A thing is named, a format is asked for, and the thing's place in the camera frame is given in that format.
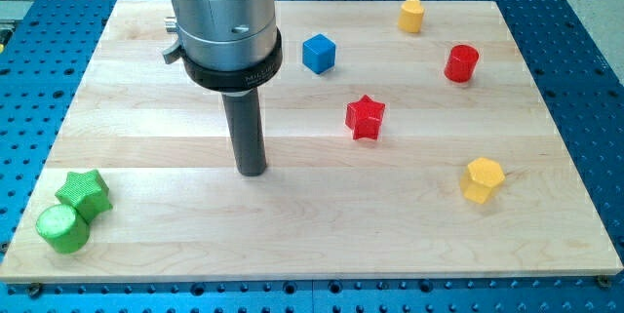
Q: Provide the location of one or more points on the blue cube block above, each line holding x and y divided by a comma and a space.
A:
318, 53

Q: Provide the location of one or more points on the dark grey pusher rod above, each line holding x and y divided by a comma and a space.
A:
245, 127

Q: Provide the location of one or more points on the light wooden board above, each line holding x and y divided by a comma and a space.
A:
328, 206

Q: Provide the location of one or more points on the red star block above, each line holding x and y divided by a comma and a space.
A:
364, 117

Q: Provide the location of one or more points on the yellow hexagon block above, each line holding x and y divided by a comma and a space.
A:
481, 178

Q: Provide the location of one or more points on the green cylinder block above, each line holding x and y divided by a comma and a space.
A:
63, 228

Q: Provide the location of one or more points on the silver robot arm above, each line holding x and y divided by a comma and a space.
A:
231, 47

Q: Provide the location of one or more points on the green star block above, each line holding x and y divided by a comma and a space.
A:
86, 192

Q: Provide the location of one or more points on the yellow heart block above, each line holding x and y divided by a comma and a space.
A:
411, 16

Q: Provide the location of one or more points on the red cylinder block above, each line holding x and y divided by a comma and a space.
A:
461, 63

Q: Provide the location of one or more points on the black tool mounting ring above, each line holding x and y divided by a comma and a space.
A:
240, 80

